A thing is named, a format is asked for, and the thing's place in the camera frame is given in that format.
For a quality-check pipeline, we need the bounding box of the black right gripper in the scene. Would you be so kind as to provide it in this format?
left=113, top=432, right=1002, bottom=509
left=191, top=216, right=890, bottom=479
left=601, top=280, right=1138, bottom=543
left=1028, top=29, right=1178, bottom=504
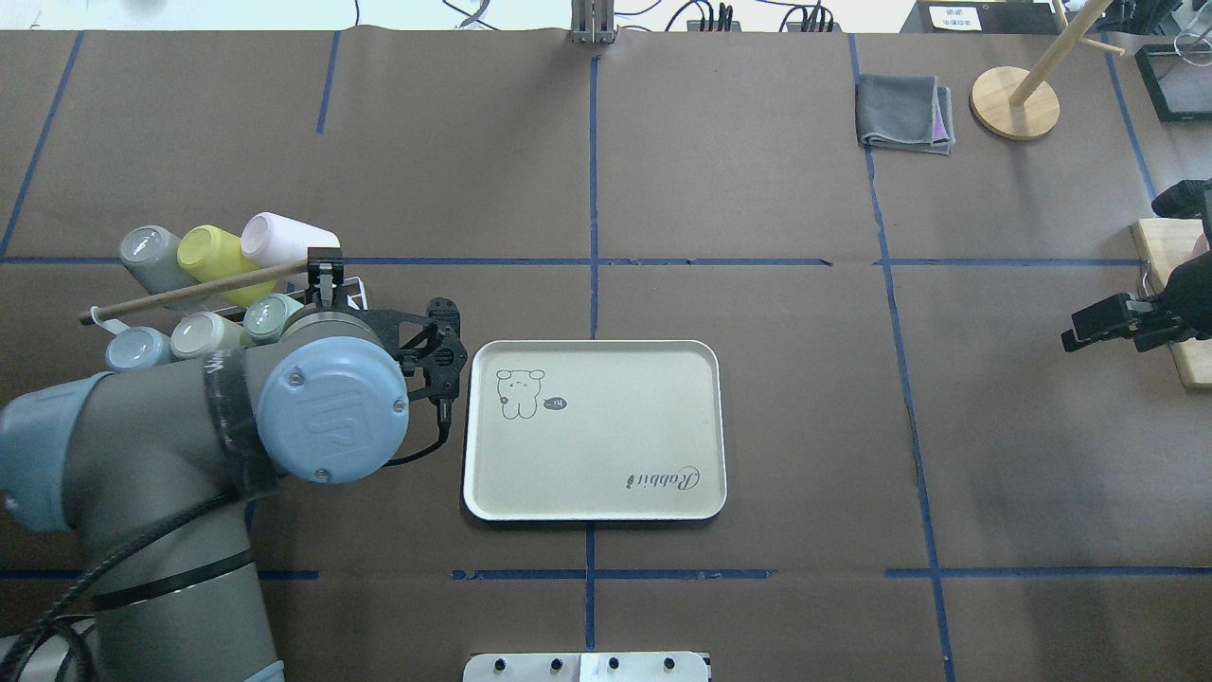
left=1061, top=180, right=1211, bottom=353

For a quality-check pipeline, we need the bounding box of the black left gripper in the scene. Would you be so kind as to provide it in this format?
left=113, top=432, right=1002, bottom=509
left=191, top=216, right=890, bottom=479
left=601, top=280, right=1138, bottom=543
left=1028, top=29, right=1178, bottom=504
left=305, top=246, right=345, bottom=310

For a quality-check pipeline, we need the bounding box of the mint green cup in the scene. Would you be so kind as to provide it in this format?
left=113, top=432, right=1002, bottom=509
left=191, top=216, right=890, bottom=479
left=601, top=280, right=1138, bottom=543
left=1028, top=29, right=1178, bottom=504
left=241, top=293, right=303, bottom=346

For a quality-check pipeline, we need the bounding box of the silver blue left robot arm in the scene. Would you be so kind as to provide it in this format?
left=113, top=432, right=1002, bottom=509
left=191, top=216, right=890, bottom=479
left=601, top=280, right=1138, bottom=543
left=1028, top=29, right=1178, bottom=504
left=2, top=247, right=417, bottom=681

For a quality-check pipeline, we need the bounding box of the pink cup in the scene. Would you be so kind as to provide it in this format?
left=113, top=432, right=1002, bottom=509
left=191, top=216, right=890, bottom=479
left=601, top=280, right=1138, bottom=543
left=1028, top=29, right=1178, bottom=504
left=240, top=212, right=341, bottom=268

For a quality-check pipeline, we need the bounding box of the yellow cup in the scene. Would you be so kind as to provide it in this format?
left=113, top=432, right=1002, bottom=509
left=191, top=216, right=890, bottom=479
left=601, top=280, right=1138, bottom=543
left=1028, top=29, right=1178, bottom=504
left=177, top=224, right=276, bottom=308

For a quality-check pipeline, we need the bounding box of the cream white cup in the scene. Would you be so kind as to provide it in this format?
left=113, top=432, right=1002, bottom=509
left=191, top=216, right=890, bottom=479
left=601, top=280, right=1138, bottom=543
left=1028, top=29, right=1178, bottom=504
left=170, top=313, right=255, bottom=361

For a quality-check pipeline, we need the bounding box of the grey cup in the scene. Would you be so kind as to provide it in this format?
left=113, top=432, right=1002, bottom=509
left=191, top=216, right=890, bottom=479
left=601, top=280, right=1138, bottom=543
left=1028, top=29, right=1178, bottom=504
left=118, top=224, right=200, bottom=296

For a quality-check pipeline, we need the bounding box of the light blue cup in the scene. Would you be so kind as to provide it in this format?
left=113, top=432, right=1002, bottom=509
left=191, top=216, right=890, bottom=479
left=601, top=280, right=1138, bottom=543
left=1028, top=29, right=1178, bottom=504
left=104, top=327, right=176, bottom=372

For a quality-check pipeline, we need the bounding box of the black metal tray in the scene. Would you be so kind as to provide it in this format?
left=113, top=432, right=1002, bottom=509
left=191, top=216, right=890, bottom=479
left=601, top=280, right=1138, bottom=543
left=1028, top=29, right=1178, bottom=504
left=1133, top=44, right=1211, bottom=122

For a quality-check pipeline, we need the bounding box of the cream rabbit tray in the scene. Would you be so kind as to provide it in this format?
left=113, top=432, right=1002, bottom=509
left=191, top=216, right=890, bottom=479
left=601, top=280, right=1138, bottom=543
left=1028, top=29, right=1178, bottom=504
left=463, top=340, right=728, bottom=522

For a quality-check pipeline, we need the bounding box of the wooden cutting board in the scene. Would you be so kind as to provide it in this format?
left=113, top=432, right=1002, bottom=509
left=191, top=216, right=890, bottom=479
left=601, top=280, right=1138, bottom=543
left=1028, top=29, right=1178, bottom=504
left=1132, top=218, right=1212, bottom=389

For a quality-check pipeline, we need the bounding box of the wooden mug tree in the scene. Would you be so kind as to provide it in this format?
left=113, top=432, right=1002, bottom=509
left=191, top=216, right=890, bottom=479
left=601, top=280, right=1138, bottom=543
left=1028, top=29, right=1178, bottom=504
left=970, top=1, right=1127, bottom=141

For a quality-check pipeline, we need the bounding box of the grey folded cloth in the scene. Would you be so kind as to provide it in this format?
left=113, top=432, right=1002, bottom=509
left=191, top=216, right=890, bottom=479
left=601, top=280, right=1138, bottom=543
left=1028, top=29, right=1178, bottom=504
left=854, top=73, right=956, bottom=156

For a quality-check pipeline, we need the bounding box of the black label box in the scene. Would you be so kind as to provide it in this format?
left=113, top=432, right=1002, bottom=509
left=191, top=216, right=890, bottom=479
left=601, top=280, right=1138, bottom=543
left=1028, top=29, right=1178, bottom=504
left=903, top=1, right=1004, bottom=34

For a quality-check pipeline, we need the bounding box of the white wire cup rack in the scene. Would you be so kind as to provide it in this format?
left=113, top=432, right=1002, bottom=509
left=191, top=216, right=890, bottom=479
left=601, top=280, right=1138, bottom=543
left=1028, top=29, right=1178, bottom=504
left=78, top=260, right=309, bottom=327

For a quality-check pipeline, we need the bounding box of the aluminium frame post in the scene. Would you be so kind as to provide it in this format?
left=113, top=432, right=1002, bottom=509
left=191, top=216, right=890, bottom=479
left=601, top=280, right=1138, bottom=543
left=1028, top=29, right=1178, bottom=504
left=570, top=0, right=617, bottom=45

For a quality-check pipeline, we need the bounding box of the usb hub with cables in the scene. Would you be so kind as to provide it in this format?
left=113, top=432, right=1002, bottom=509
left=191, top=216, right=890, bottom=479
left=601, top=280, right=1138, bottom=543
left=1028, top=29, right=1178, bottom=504
left=686, top=2, right=743, bottom=33
left=779, top=2, right=844, bottom=33

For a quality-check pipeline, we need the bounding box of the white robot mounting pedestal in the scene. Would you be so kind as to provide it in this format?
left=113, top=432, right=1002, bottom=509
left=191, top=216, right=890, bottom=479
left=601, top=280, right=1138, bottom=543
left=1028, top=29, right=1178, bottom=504
left=462, top=651, right=713, bottom=681

